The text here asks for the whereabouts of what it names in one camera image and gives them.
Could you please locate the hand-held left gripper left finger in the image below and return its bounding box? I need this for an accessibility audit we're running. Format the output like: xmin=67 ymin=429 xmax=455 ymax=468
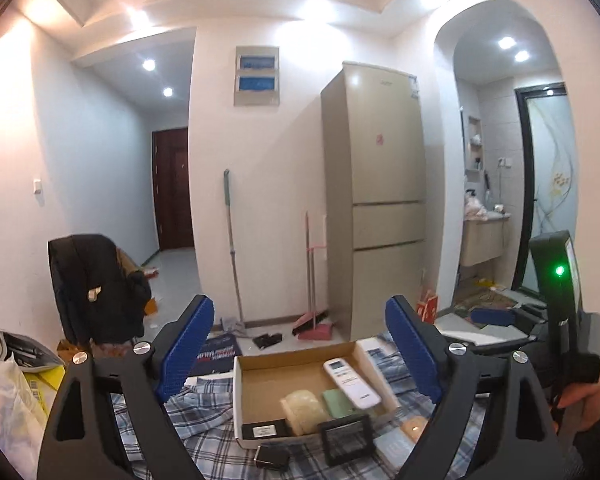
xmin=36 ymin=294 xmax=216 ymax=480

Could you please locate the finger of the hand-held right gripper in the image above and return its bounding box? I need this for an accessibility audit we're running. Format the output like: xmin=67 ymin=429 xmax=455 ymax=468
xmin=469 ymin=304 xmax=549 ymax=335

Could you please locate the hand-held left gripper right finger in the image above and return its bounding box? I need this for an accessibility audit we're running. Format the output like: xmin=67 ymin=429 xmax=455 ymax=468
xmin=384 ymin=295 xmax=561 ymax=480

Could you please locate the white remote control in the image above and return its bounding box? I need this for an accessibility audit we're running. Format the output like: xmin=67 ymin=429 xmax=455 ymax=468
xmin=323 ymin=357 xmax=382 ymax=409

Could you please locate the orange plastic case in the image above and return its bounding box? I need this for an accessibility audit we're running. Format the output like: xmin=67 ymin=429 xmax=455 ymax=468
xmin=400 ymin=415 xmax=431 ymax=443

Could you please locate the green snap pouch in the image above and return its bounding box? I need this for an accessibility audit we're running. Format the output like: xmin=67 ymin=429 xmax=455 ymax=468
xmin=322 ymin=389 xmax=363 ymax=418

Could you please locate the blue-grey booklet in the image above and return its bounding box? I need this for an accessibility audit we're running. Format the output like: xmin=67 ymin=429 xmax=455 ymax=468
xmin=372 ymin=430 xmax=416 ymax=471

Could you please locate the black labelled box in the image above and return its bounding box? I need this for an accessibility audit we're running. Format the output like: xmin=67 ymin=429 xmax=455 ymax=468
xmin=241 ymin=419 xmax=292 ymax=440

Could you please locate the round cream disc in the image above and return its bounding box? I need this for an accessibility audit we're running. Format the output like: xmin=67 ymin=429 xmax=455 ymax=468
xmin=280 ymin=390 xmax=331 ymax=436

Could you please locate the black square frame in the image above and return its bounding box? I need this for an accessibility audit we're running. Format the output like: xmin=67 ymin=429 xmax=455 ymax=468
xmin=317 ymin=414 xmax=375 ymax=466

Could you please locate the small plain black box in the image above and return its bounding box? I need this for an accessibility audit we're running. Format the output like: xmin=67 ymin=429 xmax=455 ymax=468
xmin=256 ymin=445 xmax=291 ymax=472

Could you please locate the person's right hand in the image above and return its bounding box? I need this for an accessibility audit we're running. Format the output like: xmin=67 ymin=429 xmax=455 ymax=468
xmin=559 ymin=367 xmax=600 ymax=434

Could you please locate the patterned floor mat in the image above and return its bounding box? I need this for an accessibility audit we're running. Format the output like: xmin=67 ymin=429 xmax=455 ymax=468
xmin=452 ymin=287 xmax=523 ymax=317

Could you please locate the dark printed doormat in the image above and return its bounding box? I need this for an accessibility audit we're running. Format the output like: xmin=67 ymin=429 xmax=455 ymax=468
xmin=195 ymin=334 xmax=238 ymax=375

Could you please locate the red paper bag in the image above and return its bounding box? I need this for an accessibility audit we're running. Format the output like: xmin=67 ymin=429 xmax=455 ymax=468
xmin=416 ymin=287 xmax=438 ymax=323

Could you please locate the blue plaid cloth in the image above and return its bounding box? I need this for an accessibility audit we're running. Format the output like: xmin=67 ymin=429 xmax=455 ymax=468
xmin=110 ymin=345 xmax=486 ymax=480

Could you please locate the beige vanity cabinet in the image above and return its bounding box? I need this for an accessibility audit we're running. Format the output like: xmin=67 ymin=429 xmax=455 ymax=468
xmin=459 ymin=212 xmax=512 ymax=267

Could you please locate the black plastic bag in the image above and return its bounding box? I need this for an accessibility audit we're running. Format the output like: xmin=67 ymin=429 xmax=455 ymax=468
xmin=252 ymin=332 xmax=283 ymax=351

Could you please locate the pink dustpan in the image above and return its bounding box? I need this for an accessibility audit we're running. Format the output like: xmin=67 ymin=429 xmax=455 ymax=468
xmin=298 ymin=245 xmax=335 ymax=342

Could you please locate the wooden chair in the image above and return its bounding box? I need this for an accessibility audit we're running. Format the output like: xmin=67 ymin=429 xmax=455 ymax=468
xmin=117 ymin=249 xmax=148 ymax=283

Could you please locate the black jacket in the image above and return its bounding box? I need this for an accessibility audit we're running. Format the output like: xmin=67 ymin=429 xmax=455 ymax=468
xmin=47 ymin=233 xmax=152 ymax=346

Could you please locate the frosted glass door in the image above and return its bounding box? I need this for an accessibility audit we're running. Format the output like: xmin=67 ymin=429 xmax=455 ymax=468
xmin=512 ymin=82 xmax=581 ymax=296

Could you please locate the red broom and dustpan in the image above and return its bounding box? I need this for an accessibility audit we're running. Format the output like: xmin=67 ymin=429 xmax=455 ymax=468
xmin=292 ymin=211 xmax=329 ymax=336

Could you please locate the yellow packaging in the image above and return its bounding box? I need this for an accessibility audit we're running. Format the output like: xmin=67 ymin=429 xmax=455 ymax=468
xmin=22 ymin=365 xmax=66 ymax=421

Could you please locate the dark silver bag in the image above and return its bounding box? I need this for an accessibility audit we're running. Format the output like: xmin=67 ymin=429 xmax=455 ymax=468
xmin=0 ymin=327 xmax=66 ymax=373

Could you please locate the dark wooden door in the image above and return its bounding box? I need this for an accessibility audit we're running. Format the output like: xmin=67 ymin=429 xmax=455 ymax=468
xmin=151 ymin=127 xmax=195 ymax=252

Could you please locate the beige refrigerator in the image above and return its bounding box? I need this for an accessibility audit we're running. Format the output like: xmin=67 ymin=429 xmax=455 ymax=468
xmin=321 ymin=61 xmax=427 ymax=343

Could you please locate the white plastic bag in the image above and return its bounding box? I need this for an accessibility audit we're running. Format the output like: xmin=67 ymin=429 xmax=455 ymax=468
xmin=0 ymin=355 xmax=51 ymax=466

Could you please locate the green-handled mop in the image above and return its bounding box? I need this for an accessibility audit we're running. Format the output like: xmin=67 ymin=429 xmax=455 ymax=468
xmin=220 ymin=169 xmax=252 ymax=338

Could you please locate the wall niche shelf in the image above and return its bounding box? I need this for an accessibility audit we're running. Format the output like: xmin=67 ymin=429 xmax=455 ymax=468
xmin=467 ymin=115 xmax=483 ymax=184

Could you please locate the wall electrical panel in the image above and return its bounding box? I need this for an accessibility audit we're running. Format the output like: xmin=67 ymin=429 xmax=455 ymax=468
xmin=234 ymin=45 xmax=281 ymax=107

